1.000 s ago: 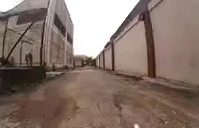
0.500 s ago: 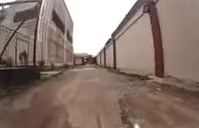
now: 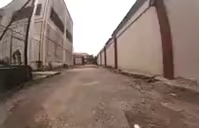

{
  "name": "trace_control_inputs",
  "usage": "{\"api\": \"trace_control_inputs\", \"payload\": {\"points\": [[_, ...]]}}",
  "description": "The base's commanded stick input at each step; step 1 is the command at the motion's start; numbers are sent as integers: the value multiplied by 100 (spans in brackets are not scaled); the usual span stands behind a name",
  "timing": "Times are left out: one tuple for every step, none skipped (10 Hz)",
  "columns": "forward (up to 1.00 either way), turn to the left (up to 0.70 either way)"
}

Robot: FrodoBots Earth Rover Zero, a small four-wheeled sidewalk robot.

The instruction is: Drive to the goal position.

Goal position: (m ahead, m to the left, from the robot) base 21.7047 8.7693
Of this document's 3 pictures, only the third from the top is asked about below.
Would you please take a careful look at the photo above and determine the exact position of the small building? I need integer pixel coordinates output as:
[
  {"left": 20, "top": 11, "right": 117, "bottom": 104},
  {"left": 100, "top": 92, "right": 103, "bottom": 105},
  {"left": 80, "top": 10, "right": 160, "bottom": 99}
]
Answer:
[{"left": 72, "top": 52, "right": 90, "bottom": 66}]

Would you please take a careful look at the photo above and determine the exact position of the brown dirt road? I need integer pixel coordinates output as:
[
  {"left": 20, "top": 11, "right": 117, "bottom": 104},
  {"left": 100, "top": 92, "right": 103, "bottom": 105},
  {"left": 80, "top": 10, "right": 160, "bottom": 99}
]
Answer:
[{"left": 0, "top": 64, "right": 199, "bottom": 128}]

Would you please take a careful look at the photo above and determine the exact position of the tall grey building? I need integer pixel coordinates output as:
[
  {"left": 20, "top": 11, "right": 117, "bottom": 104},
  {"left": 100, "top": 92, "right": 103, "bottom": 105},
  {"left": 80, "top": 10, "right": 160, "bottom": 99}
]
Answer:
[{"left": 0, "top": 0, "right": 75, "bottom": 71}]

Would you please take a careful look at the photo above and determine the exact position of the pale concrete slab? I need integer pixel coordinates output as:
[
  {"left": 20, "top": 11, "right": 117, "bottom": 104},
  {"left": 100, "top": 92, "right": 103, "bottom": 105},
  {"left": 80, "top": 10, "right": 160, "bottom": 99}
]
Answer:
[{"left": 31, "top": 70, "right": 62, "bottom": 81}]

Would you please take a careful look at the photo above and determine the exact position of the pale concrete kerb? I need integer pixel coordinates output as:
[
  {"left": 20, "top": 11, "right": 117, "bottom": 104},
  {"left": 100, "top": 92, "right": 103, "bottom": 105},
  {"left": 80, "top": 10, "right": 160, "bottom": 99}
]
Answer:
[{"left": 118, "top": 68, "right": 199, "bottom": 98}]

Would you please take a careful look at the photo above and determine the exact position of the dark leaning pole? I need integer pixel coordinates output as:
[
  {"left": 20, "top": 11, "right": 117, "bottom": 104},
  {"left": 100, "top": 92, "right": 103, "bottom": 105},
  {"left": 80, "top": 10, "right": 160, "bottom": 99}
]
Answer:
[{"left": 0, "top": 0, "right": 32, "bottom": 64}]

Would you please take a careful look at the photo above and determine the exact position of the beige wall with brown pillars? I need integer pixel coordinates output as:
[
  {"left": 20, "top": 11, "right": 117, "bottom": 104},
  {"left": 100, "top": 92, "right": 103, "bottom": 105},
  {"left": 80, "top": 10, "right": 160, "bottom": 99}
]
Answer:
[{"left": 96, "top": 0, "right": 199, "bottom": 84}]

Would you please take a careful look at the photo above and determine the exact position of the dark low wall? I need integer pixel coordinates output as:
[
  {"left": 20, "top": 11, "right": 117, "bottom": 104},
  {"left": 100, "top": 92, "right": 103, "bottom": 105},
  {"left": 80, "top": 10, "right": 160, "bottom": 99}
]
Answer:
[{"left": 0, "top": 64, "right": 33, "bottom": 97}]

